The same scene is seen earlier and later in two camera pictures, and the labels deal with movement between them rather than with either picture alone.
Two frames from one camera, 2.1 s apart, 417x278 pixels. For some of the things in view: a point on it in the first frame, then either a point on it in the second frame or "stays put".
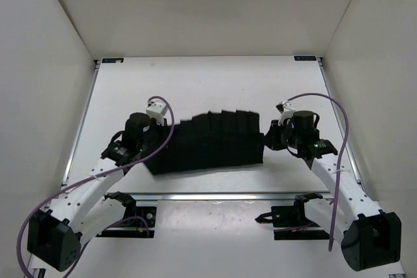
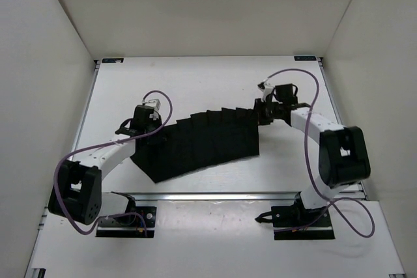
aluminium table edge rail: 227,196 stays put
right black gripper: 271,140 → 259,105
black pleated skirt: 217,138 stays put
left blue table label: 112,60 stays put
